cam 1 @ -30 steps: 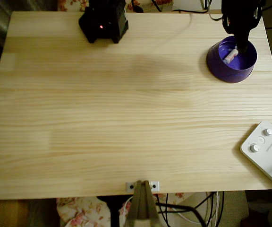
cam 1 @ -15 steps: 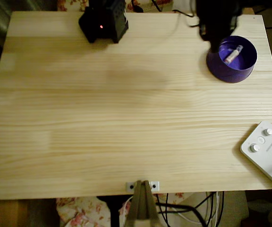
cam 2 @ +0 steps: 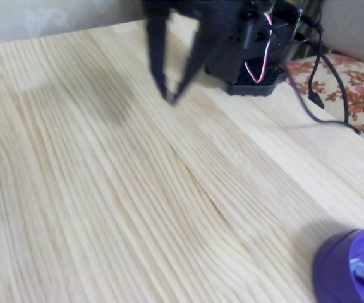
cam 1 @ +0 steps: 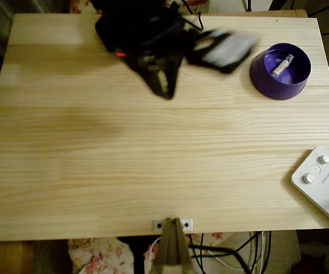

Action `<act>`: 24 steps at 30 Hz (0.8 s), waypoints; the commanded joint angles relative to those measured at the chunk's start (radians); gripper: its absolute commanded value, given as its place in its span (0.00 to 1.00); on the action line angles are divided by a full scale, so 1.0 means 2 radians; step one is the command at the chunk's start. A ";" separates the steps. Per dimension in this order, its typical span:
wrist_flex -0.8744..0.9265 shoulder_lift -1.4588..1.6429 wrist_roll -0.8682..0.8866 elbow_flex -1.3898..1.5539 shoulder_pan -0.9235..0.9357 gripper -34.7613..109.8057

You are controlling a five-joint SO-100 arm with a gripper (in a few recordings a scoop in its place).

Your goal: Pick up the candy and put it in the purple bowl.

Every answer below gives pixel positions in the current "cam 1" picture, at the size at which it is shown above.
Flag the candy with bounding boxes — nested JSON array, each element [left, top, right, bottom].
[[270, 53, 294, 78]]

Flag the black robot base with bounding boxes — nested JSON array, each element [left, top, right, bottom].
[[94, 14, 119, 54]]

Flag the purple bowl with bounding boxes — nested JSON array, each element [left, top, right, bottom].
[[248, 42, 312, 101]]

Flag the floral cloth with pink roses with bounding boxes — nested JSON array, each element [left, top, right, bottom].
[[67, 231, 226, 274]]

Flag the white control box with knobs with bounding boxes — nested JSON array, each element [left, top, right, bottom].
[[290, 145, 329, 229]]

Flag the beige upholstered seat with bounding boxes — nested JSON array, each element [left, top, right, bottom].
[[218, 230, 302, 274]]

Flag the wooden table leg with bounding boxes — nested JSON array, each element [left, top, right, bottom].
[[0, 240, 35, 274]]

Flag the black camera box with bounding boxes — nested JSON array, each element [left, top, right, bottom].
[[185, 27, 259, 75]]

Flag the thin black cable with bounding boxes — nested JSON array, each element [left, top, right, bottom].
[[181, 10, 205, 31]]

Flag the wooden frame rail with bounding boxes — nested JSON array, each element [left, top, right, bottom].
[[203, 9, 310, 18]]

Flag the white metal bracket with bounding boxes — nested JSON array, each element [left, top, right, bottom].
[[151, 218, 194, 231]]

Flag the white cable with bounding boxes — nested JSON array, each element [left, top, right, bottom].
[[143, 235, 163, 259]]

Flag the black stand post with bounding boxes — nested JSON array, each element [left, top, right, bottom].
[[117, 235, 162, 274]]

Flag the thick black cable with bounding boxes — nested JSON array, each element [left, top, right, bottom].
[[188, 243, 251, 274]]

